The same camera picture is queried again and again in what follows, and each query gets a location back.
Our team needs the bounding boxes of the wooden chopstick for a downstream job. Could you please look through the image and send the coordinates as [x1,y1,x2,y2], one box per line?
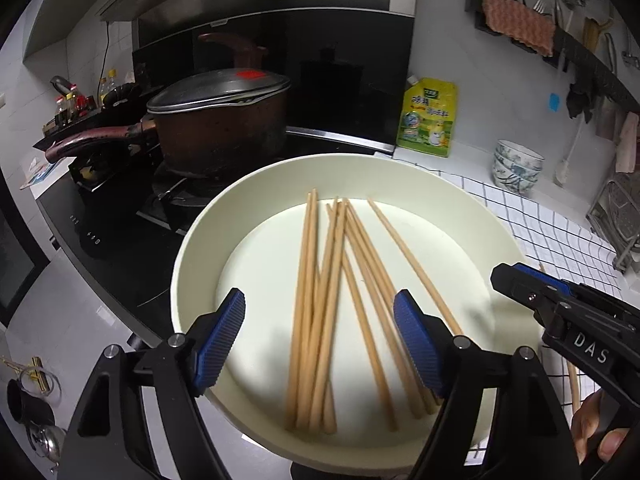
[309,200,346,432]
[367,198,463,336]
[296,205,337,431]
[344,200,427,419]
[331,223,402,443]
[346,200,438,418]
[296,188,318,429]
[537,262,583,413]
[284,192,312,430]
[316,266,337,434]

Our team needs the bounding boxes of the person's right hand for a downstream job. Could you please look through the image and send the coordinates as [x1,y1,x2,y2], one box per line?
[569,389,632,465]

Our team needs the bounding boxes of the cream round basin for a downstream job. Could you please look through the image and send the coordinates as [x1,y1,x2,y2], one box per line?
[170,154,540,474]

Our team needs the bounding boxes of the steel dish rack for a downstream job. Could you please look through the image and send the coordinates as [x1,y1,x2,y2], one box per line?
[587,172,640,273]

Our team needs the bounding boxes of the black gas stove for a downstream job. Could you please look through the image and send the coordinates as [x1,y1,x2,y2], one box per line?
[34,134,392,340]

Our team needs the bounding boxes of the white hanging brush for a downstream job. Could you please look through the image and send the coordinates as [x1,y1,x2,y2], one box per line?
[553,115,585,188]

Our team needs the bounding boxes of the pink hanging towel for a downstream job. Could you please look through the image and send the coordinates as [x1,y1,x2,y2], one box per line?
[615,112,639,174]

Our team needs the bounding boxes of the stacked patterned ceramic bowls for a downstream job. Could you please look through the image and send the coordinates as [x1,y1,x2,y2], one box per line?
[491,140,544,196]

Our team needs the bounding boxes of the steel kettle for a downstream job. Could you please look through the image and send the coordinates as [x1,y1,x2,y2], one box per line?
[26,422,66,474]

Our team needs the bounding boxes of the brown pot with lid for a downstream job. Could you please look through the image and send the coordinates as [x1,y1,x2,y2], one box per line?
[146,68,290,177]

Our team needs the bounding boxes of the yellow green seasoning pouch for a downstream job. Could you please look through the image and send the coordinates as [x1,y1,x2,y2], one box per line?
[396,75,458,157]

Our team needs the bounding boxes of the black hanging rag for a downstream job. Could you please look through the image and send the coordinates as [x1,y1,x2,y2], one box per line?
[566,77,597,124]

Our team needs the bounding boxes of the condiment bottles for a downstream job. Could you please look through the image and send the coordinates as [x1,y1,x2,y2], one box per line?
[50,70,117,127]

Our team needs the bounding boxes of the orange wavy dishcloth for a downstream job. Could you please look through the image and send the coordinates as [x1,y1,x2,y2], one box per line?
[483,0,555,58]

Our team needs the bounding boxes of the black range hood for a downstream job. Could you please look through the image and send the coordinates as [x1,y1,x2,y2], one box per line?
[99,0,416,153]

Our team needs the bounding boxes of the red handled frying pan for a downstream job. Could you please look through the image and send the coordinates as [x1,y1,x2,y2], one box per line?
[44,119,156,164]

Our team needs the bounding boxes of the black wall rail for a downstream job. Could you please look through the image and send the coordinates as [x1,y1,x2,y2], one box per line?
[465,0,639,113]

